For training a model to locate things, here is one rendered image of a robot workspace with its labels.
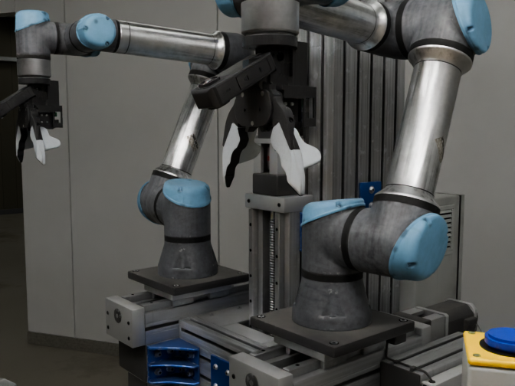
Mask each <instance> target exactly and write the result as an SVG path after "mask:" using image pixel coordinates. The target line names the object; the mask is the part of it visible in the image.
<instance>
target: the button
mask: <svg viewBox="0 0 515 386"><path fill-rule="evenodd" d="M484 341H485V342H486V343H487V344H488V345H489V346H490V347H491V348H493V349H496V350H498V351H501V352H507V353H514V354H515V329H514V328H505V327H499V328H493V329H489V330H488V331H487V332H485V334H484Z"/></svg>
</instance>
